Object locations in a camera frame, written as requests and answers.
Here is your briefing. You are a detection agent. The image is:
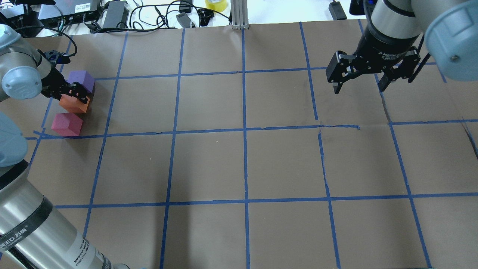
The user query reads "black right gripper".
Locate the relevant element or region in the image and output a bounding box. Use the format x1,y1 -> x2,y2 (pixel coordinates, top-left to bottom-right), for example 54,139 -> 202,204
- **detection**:
326,26 -> 420,94

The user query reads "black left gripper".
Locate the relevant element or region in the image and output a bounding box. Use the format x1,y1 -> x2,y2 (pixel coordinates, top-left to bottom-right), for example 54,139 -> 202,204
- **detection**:
38,49 -> 90,104

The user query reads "orange foam cube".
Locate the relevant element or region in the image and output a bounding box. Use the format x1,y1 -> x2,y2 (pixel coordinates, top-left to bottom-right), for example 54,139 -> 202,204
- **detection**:
59,94 -> 90,114

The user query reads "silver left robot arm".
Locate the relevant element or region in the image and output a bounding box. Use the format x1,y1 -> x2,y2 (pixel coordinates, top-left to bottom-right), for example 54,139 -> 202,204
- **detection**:
0,24 -> 127,269

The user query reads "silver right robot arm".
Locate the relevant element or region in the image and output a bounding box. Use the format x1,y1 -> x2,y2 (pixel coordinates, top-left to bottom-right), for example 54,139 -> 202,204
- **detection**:
326,0 -> 478,94

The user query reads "purple foam cube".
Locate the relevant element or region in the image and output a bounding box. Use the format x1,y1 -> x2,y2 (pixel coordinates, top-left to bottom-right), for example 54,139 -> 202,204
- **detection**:
67,70 -> 96,94

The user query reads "pink foam cube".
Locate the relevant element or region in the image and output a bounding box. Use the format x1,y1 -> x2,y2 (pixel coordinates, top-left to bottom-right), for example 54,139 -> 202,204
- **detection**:
51,113 -> 83,137

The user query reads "black power adapter brick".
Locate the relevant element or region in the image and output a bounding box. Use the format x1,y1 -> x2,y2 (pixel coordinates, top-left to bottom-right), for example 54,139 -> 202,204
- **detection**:
328,0 -> 347,21

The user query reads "large black power adapter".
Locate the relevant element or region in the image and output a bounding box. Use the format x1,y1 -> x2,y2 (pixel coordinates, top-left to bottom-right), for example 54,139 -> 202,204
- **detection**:
102,0 -> 128,28

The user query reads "brown paper table mat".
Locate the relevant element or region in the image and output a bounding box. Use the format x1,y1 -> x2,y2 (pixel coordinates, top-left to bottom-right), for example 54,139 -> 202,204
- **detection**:
1,20 -> 478,269

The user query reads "yellow tape roll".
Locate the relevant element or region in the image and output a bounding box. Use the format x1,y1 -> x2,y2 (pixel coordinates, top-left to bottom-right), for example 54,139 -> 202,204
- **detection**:
205,0 -> 227,12

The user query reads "aluminium frame post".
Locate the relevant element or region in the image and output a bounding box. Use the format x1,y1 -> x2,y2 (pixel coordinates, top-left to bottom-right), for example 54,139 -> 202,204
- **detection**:
230,0 -> 249,30

